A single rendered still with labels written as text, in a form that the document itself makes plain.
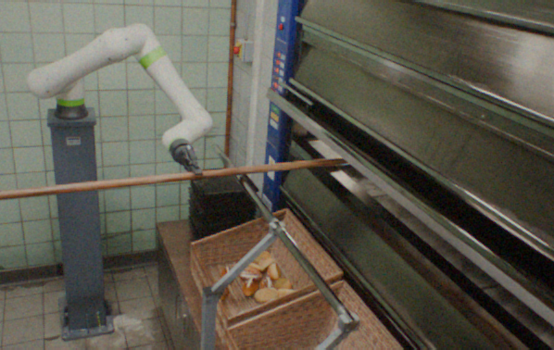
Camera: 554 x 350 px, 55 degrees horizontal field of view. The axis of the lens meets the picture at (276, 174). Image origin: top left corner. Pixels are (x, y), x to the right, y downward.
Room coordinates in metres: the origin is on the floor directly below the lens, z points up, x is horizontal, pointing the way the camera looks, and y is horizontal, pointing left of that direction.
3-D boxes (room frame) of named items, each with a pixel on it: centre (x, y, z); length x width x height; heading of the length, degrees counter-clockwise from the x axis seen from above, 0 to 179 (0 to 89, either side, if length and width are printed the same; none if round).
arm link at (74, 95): (2.29, 0.97, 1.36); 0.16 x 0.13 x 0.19; 166
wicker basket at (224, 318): (1.90, 0.03, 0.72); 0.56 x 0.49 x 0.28; 25
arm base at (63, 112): (2.35, 0.99, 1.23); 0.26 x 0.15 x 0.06; 22
